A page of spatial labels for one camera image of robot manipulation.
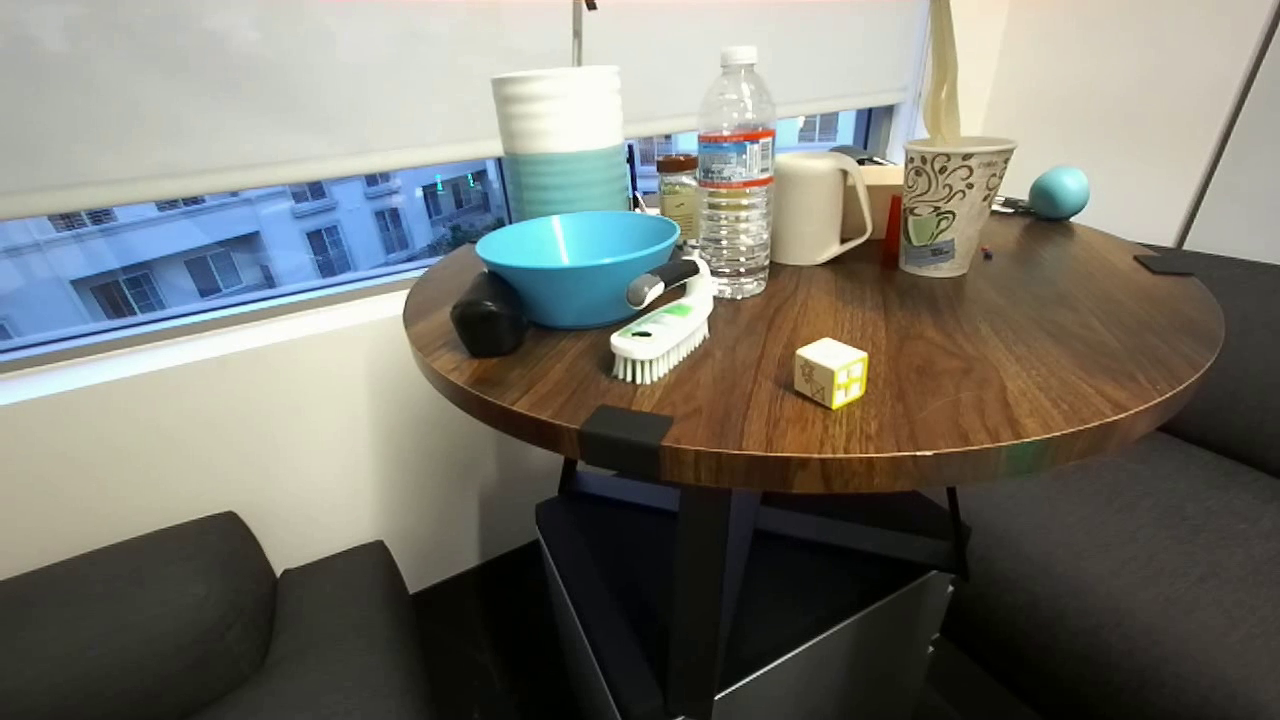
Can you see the patterned paper cup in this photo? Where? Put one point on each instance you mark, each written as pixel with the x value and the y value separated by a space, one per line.
pixel 950 188

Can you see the white scrub brush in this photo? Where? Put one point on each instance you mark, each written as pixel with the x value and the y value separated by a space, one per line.
pixel 673 306

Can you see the black tape patch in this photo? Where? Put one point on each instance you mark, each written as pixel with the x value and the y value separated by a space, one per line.
pixel 1164 264
pixel 627 440

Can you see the blue plastic bowl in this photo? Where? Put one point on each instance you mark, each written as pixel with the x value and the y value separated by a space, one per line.
pixel 579 270

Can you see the small black box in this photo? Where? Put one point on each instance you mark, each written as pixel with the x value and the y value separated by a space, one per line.
pixel 488 316

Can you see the glass jar with lid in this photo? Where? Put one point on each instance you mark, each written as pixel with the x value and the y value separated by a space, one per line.
pixel 681 192

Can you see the white and yellow cube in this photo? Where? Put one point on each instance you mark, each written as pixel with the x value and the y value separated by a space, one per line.
pixel 828 372

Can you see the clear plastic water bottle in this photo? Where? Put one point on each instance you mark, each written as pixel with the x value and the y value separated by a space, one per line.
pixel 737 167

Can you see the white mug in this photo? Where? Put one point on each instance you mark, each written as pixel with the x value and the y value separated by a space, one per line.
pixel 823 211

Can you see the white and teal vase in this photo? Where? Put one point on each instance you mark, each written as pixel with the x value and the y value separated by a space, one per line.
pixel 561 133

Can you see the black table base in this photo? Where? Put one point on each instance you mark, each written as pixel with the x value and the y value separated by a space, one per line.
pixel 729 606

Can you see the teal ball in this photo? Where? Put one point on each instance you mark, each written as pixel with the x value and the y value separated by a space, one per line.
pixel 1058 192

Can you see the dark grey sofa left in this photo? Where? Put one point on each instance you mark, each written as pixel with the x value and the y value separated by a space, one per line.
pixel 194 623

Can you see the dark grey sofa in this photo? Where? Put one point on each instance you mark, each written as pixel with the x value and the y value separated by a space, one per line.
pixel 194 623
pixel 1144 584

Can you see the black tape patch right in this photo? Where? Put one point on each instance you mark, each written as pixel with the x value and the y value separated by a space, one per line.
pixel 1164 264

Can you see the dark grey sofa right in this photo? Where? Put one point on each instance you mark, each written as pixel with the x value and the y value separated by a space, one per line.
pixel 1144 584

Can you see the white roller window blind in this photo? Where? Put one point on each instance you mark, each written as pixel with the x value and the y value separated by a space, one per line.
pixel 111 100

